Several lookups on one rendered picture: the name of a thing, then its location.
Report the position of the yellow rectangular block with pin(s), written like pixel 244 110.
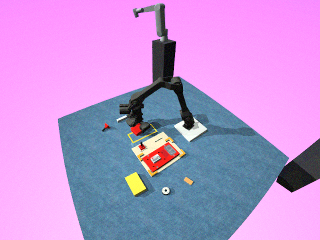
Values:
pixel 136 185

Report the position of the white ring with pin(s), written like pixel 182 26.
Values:
pixel 165 191

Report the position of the small orange rectangular block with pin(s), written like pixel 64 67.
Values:
pixel 188 180

